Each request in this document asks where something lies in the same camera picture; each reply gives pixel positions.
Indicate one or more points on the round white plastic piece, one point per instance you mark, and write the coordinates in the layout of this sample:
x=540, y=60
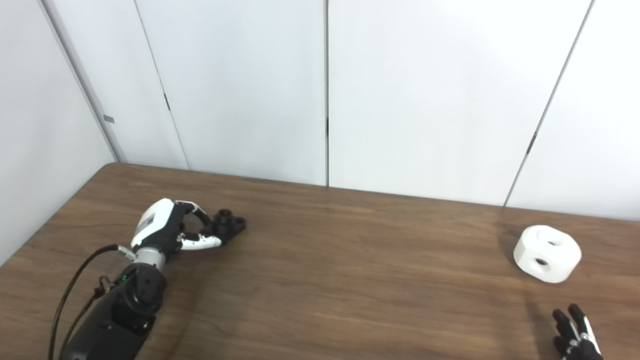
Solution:
x=562, y=262

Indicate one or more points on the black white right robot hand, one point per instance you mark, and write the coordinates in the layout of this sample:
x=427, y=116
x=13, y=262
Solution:
x=575, y=342

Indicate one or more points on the black flanged holder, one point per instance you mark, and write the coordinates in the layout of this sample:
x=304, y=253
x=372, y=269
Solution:
x=229, y=226

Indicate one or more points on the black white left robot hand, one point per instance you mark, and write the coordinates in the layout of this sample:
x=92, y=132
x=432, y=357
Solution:
x=157, y=227

